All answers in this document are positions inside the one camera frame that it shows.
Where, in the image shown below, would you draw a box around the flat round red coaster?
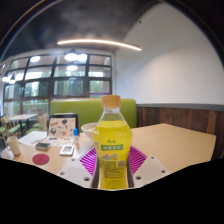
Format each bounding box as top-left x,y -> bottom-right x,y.
32,152 -> 51,166

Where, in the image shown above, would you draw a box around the small dark box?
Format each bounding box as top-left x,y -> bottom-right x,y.
34,141 -> 52,152

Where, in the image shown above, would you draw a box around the black pendant lamps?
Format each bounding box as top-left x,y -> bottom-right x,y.
1,49 -> 88,84

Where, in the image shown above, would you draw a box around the long curved ceiling light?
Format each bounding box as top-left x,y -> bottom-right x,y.
56,38 -> 143,52

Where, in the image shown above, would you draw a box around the wooden chairs with green seats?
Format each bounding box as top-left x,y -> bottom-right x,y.
0,113 -> 49,138

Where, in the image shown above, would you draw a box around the wooden dining table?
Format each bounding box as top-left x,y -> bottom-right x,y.
9,113 -> 39,134

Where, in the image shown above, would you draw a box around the yellow drink bottle orange cap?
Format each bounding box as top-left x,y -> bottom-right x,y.
92,94 -> 134,190

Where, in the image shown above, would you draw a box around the small white device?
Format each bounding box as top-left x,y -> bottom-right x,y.
59,144 -> 75,157

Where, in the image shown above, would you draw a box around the black tablet with picture screen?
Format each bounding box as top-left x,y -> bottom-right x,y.
46,113 -> 80,139

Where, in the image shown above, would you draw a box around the green upholstered bench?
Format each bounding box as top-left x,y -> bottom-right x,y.
49,97 -> 138,134

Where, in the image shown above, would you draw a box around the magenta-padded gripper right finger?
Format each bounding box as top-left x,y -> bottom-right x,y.
126,145 -> 169,188

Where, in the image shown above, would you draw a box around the small blue-capped bottle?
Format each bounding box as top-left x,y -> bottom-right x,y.
72,127 -> 80,145

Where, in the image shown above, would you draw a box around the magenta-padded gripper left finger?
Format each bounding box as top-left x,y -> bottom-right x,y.
56,147 -> 101,189

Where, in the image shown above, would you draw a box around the white paper sheets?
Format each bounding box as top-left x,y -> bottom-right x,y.
17,130 -> 48,147

